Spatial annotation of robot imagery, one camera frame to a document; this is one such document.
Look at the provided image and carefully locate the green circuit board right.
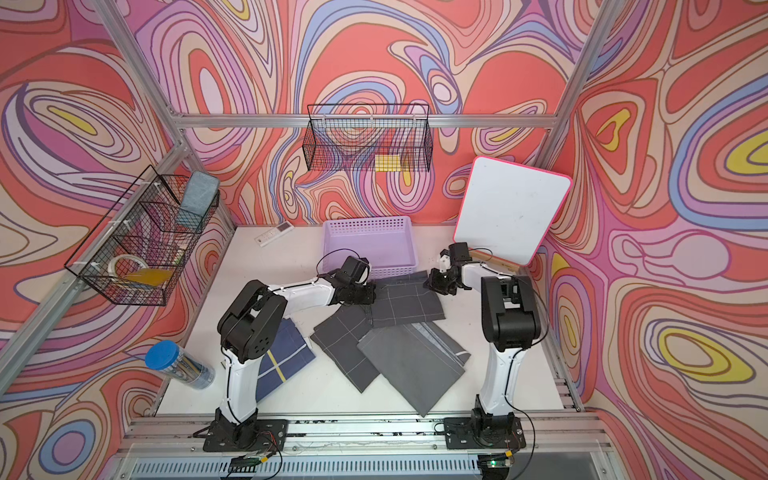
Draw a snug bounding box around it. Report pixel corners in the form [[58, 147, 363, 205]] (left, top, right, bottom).
[[477, 450, 514, 469]]

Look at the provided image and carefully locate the aluminium rail frame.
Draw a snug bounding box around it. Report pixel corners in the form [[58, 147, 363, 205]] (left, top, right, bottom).
[[100, 410, 629, 479]]

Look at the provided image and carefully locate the black wire basket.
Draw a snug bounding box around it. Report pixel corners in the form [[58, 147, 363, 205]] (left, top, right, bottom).
[[302, 102, 434, 172], [65, 166, 220, 306]]

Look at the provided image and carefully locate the yellow card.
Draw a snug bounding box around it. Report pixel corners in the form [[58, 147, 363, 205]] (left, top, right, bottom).
[[123, 268, 174, 288]]

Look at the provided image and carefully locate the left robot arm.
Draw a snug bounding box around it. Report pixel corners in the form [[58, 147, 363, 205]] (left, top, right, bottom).
[[217, 256, 375, 427]]

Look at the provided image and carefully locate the purple plastic basket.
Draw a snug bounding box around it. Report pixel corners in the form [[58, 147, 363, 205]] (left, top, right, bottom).
[[320, 216, 419, 279]]

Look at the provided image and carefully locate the black wire basket left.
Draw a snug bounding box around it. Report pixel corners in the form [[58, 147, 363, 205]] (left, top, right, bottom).
[[65, 166, 220, 306]]

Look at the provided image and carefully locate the green circuit board left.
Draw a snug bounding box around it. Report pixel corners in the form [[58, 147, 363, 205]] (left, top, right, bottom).
[[228, 455, 269, 472]]

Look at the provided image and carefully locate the dark grey checked pillowcase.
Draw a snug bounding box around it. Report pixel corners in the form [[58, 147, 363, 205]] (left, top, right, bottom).
[[310, 305, 379, 393]]

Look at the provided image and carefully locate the plain grey pillowcase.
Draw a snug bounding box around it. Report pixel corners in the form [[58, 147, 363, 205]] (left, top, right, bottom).
[[357, 322, 471, 417]]

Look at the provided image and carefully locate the white remote control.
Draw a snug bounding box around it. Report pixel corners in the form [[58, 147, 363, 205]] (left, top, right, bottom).
[[255, 221, 294, 247]]

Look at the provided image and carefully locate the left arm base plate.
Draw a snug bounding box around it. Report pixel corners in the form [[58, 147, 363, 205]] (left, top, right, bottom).
[[203, 418, 288, 453]]

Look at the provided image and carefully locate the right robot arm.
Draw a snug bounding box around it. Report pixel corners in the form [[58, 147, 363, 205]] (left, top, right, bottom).
[[425, 250, 542, 418]]

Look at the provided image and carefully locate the wooden easel stand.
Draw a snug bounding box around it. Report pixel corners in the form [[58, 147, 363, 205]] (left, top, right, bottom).
[[469, 248, 521, 273]]

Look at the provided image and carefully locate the blue-lid clear jar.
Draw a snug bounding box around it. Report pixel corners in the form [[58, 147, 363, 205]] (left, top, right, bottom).
[[145, 340, 215, 390]]

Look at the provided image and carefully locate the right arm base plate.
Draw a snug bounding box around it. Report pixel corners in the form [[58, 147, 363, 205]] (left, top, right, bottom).
[[443, 414, 527, 452]]

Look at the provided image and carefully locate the green circuit board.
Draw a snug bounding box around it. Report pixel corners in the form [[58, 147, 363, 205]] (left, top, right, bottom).
[[228, 455, 269, 472], [477, 450, 514, 469]]

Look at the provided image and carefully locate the grey blue sponge block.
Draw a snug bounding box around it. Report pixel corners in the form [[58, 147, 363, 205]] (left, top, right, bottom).
[[180, 171, 220, 216]]

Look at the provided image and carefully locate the navy yellow-striped pillowcase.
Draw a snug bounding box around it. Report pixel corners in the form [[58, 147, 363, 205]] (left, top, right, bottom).
[[256, 318, 316, 402]]

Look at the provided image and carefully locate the clear tape roll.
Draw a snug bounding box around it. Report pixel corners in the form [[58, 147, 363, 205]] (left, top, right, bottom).
[[107, 254, 148, 277]]

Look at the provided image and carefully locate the dark grey grid pillowcase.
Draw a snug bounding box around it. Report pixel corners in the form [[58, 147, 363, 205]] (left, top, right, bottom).
[[364, 271, 446, 329]]

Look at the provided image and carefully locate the black wire basket back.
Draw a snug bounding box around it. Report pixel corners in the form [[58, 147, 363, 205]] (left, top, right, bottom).
[[302, 102, 434, 172]]

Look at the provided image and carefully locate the white board pink frame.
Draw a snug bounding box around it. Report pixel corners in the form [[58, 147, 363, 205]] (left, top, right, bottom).
[[453, 156, 573, 266]]

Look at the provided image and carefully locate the yellow sponge pad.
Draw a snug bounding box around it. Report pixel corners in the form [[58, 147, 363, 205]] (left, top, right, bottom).
[[374, 154, 402, 172]]

